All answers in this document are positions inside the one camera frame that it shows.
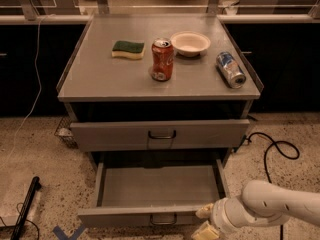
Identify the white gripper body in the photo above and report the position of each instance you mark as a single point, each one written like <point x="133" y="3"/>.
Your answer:
<point x="219" y="214"/>

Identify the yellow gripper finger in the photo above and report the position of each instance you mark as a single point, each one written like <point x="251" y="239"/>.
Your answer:
<point x="205" y="232"/>
<point x="205" y="211"/>

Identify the grey drawer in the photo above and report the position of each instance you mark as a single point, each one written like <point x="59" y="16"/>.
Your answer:
<point x="153" y="196"/>
<point x="157" y="135"/>

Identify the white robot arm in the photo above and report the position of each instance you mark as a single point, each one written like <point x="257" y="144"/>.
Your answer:
<point x="260" y="204"/>

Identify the grey metal drawer cabinet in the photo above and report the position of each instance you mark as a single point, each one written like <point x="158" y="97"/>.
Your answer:
<point x="100" y="88"/>

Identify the blue silver soda can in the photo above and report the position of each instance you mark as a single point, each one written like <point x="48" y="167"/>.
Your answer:
<point x="230" y="70"/>

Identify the red soda can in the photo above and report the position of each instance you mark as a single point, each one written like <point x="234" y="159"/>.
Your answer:
<point x="162" y="51"/>

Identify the white bowl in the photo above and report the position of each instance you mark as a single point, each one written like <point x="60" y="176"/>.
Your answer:
<point x="190" y="44"/>

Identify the black bar on floor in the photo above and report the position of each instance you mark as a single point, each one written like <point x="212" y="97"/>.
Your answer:
<point x="23" y="212"/>

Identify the green yellow sponge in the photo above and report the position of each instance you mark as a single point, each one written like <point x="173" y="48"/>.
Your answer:
<point x="128" y="49"/>

